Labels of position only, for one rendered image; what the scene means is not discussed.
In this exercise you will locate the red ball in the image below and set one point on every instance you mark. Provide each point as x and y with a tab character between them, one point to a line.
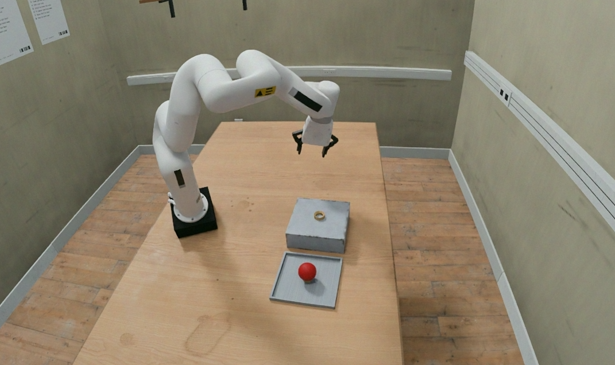
307	271

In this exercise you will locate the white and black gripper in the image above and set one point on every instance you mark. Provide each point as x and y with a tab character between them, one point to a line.
314	133

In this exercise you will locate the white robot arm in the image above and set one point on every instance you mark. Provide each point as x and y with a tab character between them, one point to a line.
204	76

